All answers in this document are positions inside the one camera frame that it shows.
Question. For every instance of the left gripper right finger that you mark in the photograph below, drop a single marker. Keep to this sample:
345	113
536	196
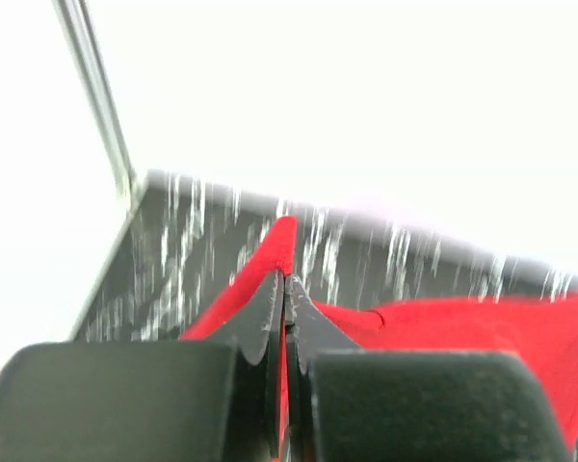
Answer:
347	403

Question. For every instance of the left aluminium frame post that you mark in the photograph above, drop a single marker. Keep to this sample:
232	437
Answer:
76	23

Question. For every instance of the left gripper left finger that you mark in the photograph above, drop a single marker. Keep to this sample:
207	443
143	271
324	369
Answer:
215	399

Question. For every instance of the red t shirt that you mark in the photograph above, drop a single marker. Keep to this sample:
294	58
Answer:
543	334

